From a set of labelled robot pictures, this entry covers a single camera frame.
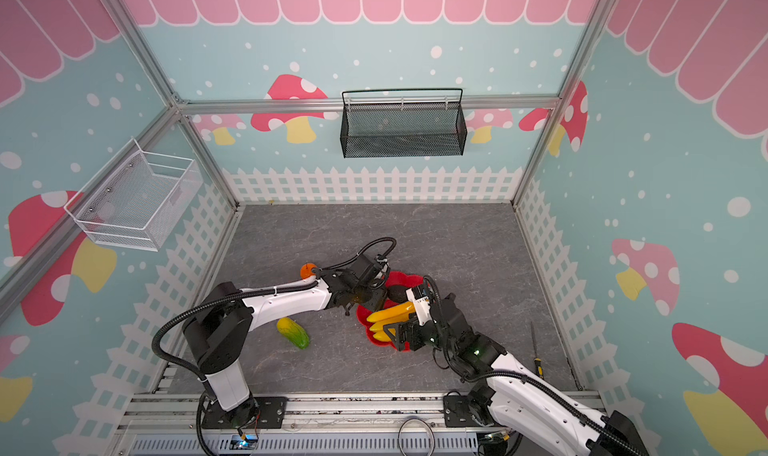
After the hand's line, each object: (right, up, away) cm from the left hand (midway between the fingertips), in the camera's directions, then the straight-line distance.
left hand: (376, 298), depth 90 cm
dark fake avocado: (+6, +1, 0) cm, 7 cm away
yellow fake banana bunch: (+5, -5, -2) cm, 7 cm away
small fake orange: (-23, +7, +7) cm, 26 cm away
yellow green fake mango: (-23, -8, -6) cm, 25 cm away
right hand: (+6, -4, -12) cm, 14 cm away
